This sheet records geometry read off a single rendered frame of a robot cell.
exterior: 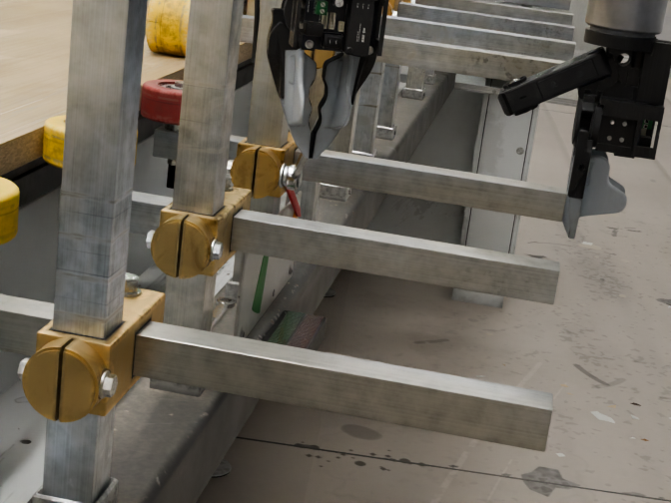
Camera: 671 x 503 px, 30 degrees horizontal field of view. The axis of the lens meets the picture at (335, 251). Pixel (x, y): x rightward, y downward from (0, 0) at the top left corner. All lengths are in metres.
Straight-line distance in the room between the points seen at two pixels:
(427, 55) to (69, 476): 0.83
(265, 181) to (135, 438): 0.35
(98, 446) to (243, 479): 1.65
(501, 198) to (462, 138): 2.43
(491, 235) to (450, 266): 2.59
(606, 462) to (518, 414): 2.01
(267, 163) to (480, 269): 0.29
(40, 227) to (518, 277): 0.49
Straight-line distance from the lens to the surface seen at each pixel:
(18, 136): 1.07
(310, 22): 0.98
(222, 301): 1.29
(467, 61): 1.52
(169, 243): 1.02
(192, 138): 1.02
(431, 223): 3.78
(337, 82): 1.04
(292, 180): 1.24
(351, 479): 2.54
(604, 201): 1.28
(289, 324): 1.26
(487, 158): 3.59
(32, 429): 1.19
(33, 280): 1.29
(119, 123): 0.77
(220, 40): 1.00
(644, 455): 2.90
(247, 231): 1.07
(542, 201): 1.29
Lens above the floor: 1.13
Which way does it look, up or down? 16 degrees down
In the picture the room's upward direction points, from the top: 7 degrees clockwise
